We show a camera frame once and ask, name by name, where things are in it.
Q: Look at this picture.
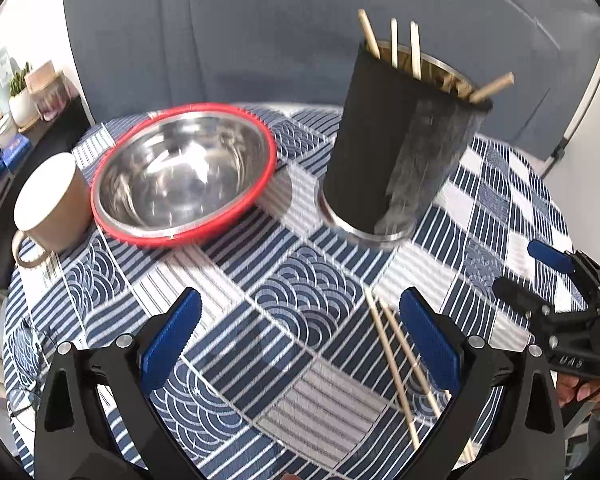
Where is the white round jar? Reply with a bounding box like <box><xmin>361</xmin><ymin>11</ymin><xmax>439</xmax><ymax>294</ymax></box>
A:
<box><xmin>0</xmin><ymin>115</ymin><xmax>19</xmax><ymax>147</ymax></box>

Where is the black cylindrical utensil holder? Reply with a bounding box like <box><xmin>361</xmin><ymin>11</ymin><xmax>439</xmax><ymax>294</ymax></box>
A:
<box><xmin>319</xmin><ymin>40</ymin><xmax>495</xmax><ymax>251</ymax></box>

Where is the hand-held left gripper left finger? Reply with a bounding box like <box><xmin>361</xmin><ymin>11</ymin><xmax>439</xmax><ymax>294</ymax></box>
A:
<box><xmin>34</xmin><ymin>287</ymin><xmax>203</xmax><ymax>480</ymax></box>

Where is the small potted plant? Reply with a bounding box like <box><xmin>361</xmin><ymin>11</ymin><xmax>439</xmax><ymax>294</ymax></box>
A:
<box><xmin>7</xmin><ymin>62</ymin><xmax>35</xmax><ymax>121</ymax></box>

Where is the grey backdrop cloth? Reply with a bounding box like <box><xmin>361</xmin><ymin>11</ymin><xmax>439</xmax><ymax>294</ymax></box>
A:
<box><xmin>60</xmin><ymin>0</ymin><xmax>600</xmax><ymax>153</ymax></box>

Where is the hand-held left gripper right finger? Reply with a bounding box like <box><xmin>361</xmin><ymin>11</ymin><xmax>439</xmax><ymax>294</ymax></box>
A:
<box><xmin>399</xmin><ymin>287</ymin><xmax>567</xmax><ymax>480</ymax></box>

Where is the bunch of wooden chopsticks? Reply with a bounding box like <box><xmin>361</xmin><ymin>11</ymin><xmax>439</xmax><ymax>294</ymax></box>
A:
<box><xmin>357</xmin><ymin>8</ymin><xmax>516</xmax><ymax>106</ymax></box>

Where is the blue and white patterned tablecloth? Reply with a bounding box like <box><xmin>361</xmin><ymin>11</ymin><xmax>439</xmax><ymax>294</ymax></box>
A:
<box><xmin>0</xmin><ymin>105</ymin><xmax>588</xmax><ymax>480</ymax></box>

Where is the beige mug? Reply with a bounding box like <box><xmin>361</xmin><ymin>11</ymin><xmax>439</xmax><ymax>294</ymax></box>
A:
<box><xmin>11</xmin><ymin>152</ymin><xmax>93</xmax><ymax>270</ymax></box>

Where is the pale green bottle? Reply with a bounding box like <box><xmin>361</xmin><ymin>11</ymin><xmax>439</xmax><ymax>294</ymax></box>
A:
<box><xmin>0</xmin><ymin>42</ymin><xmax>21</xmax><ymax>107</ymax></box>

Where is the thin wooden chopstick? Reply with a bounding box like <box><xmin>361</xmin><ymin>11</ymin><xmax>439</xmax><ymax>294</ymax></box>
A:
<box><xmin>377</xmin><ymin>300</ymin><xmax>476</xmax><ymax>463</ymax></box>
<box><xmin>364</xmin><ymin>286</ymin><xmax>421</xmax><ymax>450</ymax></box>

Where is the person's right hand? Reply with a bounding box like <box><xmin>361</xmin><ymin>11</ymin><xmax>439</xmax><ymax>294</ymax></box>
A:
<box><xmin>555</xmin><ymin>376</ymin><xmax>600</xmax><ymax>412</ymax></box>

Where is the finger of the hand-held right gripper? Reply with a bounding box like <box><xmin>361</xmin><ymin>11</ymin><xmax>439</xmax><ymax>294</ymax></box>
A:
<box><xmin>527</xmin><ymin>240</ymin><xmax>600</xmax><ymax>307</ymax></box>
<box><xmin>492</xmin><ymin>276</ymin><xmax>556</xmax><ymax>321</ymax></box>

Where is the white cabinet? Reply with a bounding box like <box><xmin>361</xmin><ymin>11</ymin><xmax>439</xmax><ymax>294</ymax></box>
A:
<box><xmin>540</xmin><ymin>25</ymin><xmax>600</xmax><ymax>271</ymax></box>

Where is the pink ceramic pot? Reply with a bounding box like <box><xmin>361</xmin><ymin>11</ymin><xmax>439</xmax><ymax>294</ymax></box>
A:
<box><xmin>26</xmin><ymin>60</ymin><xmax>61</xmax><ymax>92</ymax></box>

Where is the red bowl with steel inside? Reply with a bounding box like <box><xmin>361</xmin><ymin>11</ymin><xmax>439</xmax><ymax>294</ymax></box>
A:
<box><xmin>91</xmin><ymin>102</ymin><xmax>278</xmax><ymax>250</ymax></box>

